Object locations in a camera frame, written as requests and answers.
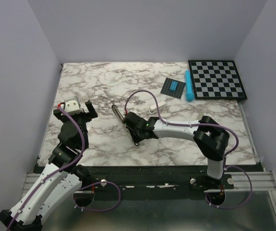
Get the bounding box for black metal stapler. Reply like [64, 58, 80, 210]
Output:
[111, 104, 139, 147]

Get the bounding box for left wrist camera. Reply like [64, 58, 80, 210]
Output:
[64, 96, 83, 115]

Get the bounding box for blue lego brick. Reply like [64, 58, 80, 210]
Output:
[169, 81, 178, 91]

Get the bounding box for white stapler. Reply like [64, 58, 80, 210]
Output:
[149, 101, 166, 114]

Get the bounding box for black white chessboard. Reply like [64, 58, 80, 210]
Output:
[188, 60, 247, 101]

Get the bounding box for aluminium rail frame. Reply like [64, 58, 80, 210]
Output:
[10, 170, 276, 231]

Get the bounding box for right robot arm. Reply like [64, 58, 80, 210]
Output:
[122, 112, 230, 189]

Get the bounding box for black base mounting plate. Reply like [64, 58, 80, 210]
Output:
[33, 165, 235, 202]

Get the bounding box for dark grey lego baseplate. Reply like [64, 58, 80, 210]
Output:
[161, 78, 186, 99]

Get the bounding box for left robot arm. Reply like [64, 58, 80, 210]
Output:
[0, 97, 98, 231]

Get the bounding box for blue toy microphone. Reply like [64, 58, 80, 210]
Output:
[185, 70, 194, 102]

